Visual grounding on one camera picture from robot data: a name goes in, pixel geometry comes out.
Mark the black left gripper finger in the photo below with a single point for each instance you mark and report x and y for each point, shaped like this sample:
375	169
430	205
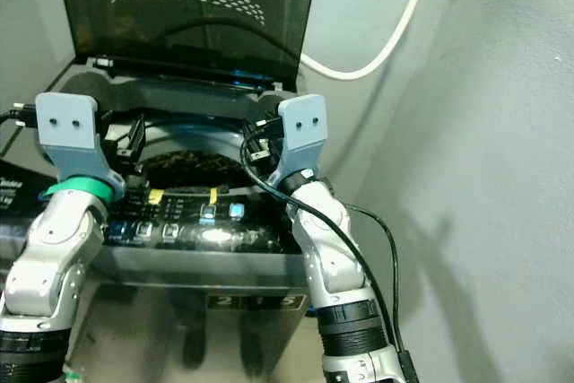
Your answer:
135	141

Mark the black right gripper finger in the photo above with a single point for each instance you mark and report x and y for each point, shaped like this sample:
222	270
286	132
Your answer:
248	145

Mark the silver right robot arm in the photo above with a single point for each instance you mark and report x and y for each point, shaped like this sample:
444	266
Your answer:
336	266

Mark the grey top-load washing machine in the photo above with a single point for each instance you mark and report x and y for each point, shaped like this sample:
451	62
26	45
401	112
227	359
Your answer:
233	266

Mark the wide yellow panel sticker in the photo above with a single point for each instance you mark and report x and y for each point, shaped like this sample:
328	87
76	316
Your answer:
156	196

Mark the narrow yellow panel sticker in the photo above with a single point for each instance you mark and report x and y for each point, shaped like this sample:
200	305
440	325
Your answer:
213	195

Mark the dark transparent washer lid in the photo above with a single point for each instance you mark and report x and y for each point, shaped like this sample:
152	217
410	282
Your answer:
188	38

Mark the black number label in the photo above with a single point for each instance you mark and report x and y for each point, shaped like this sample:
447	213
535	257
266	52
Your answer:
257	302

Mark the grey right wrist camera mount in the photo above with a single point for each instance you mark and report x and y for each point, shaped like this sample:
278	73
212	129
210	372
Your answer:
305	127

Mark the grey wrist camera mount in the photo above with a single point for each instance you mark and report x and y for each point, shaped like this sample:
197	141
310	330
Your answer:
67	132
305	127

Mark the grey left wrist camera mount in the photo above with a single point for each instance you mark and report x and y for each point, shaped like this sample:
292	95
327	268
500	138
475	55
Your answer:
67	132

